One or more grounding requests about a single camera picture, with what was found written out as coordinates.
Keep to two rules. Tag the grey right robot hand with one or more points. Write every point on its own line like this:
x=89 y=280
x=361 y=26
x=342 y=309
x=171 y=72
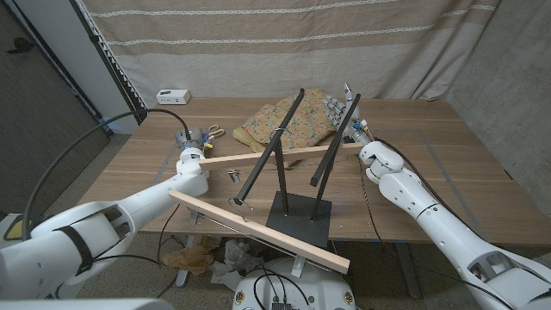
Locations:
x=351 y=122

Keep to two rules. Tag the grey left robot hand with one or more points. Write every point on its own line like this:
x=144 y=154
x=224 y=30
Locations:
x=193 y=138

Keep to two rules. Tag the white power strip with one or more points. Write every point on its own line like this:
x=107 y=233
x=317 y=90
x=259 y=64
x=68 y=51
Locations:
x=172 y=96

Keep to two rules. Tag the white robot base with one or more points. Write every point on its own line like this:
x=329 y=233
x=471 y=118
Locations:
x=310 y=284

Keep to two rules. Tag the white table leg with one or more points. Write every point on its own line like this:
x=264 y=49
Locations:
x=183 y=277

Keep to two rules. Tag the small metal clip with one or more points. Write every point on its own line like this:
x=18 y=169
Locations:
x=233 y=175

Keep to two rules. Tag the beige striped curtain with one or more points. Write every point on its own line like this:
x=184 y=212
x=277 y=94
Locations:
x=258 y=64

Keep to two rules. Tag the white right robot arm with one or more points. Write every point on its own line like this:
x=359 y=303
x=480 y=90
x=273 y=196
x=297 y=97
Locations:
x=430 y=219

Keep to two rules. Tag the grey table leg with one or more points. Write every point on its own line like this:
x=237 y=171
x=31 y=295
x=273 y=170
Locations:
x=409 y=271

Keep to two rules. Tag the black metal hanger rack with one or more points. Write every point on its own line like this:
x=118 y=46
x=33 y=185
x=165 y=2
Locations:
x=301 y=215

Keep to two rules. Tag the wooden slat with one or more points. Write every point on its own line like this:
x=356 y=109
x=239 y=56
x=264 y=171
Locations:
x=241 y=160
x=267 y=234

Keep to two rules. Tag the lower wooden slat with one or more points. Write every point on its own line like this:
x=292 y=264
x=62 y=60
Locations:
x=267 y=234

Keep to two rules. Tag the upper wooden slat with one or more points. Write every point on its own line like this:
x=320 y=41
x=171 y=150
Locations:
x=241 y=160

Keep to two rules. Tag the floral fabric piece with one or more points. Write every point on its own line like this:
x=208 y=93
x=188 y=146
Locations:
x=301 y=120

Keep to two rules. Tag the crumpled brown paper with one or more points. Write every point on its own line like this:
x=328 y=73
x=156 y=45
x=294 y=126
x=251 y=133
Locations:
x=189 y=258

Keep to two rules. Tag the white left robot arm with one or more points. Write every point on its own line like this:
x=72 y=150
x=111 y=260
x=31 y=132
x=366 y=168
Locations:
x=107 y=224

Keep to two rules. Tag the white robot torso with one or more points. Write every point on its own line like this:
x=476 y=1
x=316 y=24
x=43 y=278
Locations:
x=86 y=305

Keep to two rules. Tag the crumpled white paper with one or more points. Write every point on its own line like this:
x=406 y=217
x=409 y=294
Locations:
x=234 y=258

